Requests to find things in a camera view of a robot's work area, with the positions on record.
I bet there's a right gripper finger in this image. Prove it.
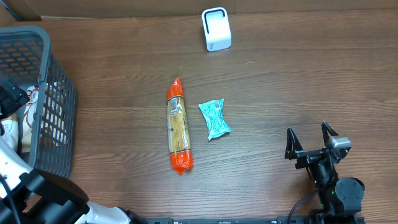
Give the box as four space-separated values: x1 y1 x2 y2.
285 128 303 159
322 122 338 145

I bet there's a beige brown snack pouch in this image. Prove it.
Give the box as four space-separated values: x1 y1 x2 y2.
0 83 63 153

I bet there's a teal snack packet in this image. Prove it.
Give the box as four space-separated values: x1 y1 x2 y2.
198 98 232 141

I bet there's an orange spaghetti package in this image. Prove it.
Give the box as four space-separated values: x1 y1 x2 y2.
166 77 193 175

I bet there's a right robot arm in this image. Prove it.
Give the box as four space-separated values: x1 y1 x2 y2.
284 122 365 223

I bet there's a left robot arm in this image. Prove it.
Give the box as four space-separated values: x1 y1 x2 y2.
1 139 146 224

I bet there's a white barcode scanner stand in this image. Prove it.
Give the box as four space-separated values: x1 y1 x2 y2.
201 7 232 52

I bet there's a grey plastic shopping basket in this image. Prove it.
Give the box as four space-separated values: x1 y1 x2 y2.
1 26 78 177

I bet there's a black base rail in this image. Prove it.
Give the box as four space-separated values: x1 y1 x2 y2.
146 216 366 224

